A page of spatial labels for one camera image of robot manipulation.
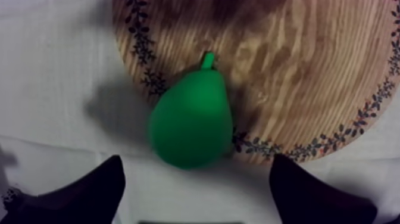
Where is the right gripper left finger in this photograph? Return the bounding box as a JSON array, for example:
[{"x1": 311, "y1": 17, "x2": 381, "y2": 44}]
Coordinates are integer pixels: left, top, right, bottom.
[{"x1": 0, "y1": 154, "x2": 126, "y2": 224}]

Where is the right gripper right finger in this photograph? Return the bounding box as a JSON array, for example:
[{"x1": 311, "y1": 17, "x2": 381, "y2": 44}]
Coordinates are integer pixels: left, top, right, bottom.
[{"x1": 269, "y1": 153, "x2": 378, "y2": 224}]

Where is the round wooden board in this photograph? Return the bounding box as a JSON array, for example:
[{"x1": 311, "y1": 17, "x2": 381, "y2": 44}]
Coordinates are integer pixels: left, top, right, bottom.
[{"x1": 111, "y1": 0, "x2": 400, "y2": 165}]

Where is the green toy pear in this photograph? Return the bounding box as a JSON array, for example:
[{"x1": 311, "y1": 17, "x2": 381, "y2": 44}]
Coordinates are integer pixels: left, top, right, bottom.
[{"x1": 148, "y1": 51, "x2": 234, "y2": 170}]

